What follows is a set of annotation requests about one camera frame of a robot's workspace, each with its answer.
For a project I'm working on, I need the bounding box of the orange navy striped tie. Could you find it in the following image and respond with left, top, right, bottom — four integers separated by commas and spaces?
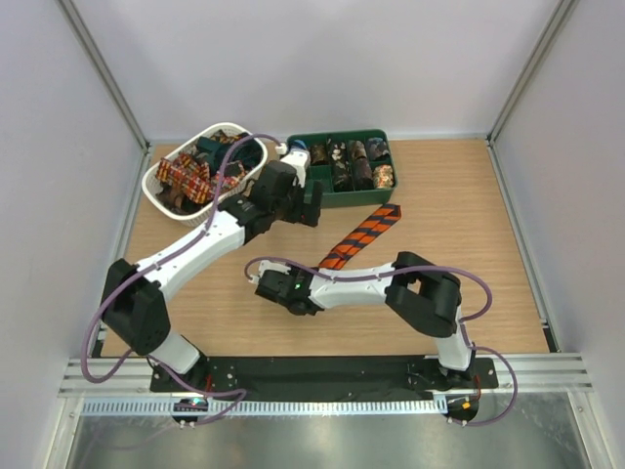
317, 203, 401, 270

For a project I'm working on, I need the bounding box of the red yellow patterned tie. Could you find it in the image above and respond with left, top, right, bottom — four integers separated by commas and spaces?
155, 152, 221, 205

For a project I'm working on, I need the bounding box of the green divided organizer tray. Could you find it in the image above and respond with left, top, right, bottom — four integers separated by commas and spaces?
287, 129, 398, 208

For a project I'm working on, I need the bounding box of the brown camouflage rolled tie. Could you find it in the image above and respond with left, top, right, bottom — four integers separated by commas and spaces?
310, 143, 328, 166

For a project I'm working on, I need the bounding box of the white plastic basket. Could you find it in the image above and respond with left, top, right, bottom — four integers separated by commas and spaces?
142, 122, 269, 228

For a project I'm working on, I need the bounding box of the dark green tie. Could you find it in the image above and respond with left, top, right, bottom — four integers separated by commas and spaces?
193, 130, 263, 174

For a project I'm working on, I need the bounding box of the left aluminium frame post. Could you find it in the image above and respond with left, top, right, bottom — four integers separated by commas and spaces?
56, 0, 152, 358

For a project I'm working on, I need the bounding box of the blue grey rolled tie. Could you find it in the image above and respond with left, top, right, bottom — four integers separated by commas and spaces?
365, 137, 391, 161

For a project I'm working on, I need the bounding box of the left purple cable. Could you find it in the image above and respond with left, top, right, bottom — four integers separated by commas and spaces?
80, 132, 289, 449

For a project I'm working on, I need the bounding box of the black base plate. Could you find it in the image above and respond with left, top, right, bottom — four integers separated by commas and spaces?
149, 354, 500, 403

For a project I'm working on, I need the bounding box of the slotted grey cable duct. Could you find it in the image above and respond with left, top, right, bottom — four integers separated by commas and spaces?
81, 397, 447, 418

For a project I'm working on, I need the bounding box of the aluminium frame post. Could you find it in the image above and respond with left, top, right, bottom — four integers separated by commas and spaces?
485, 0, 579, 354
56, 0, 152, 358

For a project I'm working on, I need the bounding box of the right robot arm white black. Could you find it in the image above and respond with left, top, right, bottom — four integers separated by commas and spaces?
249, 251, 476, 387

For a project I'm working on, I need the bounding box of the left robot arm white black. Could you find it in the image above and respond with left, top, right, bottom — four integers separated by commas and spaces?
102, 161, 323, 391

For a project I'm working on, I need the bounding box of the beige red rolled tie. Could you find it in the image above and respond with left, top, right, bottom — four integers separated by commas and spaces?
372, 164, 396, 190

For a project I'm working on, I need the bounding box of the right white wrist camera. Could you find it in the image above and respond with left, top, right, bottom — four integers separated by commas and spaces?
244, 260, 291, 284

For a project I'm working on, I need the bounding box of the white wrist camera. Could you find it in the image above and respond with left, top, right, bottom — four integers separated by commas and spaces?
279, 147, 311, 188
244, 260, 291, 284

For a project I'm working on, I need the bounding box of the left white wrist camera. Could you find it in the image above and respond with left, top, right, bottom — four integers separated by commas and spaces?
279, 147, 311, 188

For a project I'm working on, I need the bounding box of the dark floral rolled tie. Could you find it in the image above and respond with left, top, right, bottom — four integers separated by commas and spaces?
327, 139, 354, 192

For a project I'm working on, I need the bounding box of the right aluminium frame post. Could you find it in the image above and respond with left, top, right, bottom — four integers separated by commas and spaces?
485, 0, 579, 354

